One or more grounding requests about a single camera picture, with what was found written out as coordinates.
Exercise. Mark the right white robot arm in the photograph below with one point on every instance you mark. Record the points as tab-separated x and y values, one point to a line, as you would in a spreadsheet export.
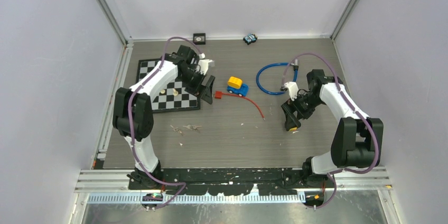
356	146

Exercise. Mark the silver key bunch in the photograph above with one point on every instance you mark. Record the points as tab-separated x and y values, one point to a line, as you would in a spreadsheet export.
177	130
193	127

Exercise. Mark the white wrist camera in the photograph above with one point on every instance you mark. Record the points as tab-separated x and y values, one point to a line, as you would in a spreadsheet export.
204	65
291	88

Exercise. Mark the small black square box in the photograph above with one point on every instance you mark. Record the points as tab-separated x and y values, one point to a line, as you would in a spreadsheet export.
199	38

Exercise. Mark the silver key bunch left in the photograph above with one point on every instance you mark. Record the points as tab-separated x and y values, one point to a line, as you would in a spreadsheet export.
177	130

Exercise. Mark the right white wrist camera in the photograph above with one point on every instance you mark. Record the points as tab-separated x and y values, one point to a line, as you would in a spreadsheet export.
291	88

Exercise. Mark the blue cable lock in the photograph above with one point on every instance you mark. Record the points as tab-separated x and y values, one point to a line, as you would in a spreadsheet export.
267	77

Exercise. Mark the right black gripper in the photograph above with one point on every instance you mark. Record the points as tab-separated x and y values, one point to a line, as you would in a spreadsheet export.
291	120

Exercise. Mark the blue yellow toy car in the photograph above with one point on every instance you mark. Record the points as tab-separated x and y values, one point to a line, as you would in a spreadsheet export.
236	86

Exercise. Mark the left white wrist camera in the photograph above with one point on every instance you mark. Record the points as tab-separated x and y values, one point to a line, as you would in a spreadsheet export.
204	65

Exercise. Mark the black white chessboard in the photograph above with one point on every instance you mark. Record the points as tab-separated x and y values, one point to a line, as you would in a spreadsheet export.
173	97

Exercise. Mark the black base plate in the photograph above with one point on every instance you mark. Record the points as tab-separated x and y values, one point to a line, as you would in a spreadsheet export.
229	181

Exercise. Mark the silver key bunch right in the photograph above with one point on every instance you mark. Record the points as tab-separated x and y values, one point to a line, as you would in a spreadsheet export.
193	127

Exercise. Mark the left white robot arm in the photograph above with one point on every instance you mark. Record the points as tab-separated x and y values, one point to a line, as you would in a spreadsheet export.
133	111

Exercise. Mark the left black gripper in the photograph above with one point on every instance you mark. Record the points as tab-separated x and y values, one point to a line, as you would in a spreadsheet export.
206	90

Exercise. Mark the small blue toy car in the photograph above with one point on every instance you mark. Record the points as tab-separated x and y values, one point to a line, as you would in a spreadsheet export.
250	39

